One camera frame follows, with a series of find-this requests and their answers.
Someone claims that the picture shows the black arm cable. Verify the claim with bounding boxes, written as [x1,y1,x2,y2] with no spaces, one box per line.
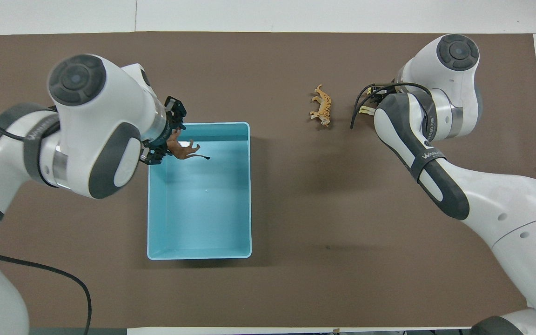
[349,82,432,130]
[0,114,93,335]

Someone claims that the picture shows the orange striped tiger toy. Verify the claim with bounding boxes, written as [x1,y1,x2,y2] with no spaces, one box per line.
[309,84,333,127]

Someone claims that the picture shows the brown table mat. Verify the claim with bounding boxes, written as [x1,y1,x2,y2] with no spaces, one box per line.
[0,31,536,329]

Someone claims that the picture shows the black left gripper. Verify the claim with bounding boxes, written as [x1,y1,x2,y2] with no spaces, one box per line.
[140,95,188,166]

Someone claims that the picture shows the brown lion toy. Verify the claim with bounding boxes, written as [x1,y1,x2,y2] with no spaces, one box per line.
[166,130,211,161]

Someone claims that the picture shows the light blue plastic storage box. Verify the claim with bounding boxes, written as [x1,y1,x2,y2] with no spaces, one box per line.
[147,122,253,261]

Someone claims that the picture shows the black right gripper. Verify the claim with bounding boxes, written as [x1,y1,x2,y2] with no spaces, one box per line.
[366,85,392,110]

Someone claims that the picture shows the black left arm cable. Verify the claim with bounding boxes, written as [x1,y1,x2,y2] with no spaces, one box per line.
[0,114,93,335]

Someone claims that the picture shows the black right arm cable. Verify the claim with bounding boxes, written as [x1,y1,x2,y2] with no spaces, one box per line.
[349,82,432,130]

